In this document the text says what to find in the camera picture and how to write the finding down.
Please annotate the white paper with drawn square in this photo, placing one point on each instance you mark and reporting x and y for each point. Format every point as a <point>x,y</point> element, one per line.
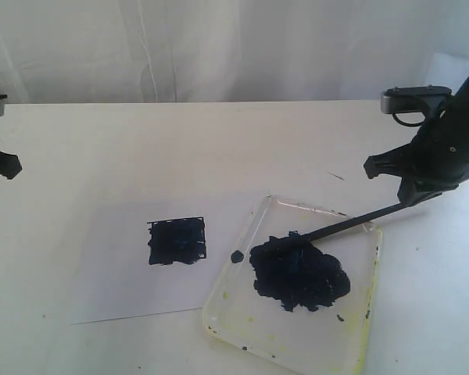
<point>115,278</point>

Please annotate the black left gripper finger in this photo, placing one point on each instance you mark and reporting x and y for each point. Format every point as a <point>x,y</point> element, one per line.
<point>10,165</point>

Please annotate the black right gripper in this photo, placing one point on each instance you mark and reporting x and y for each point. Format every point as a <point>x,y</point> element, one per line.
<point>441,150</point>

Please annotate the clear plastic paint tray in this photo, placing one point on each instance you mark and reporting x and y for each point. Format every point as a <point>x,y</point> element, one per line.
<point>331,340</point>

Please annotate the black paintbrush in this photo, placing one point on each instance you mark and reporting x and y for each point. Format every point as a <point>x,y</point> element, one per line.
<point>283,244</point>

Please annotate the white curtain backdrop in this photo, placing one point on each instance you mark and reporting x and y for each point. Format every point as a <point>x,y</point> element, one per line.
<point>227,51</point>

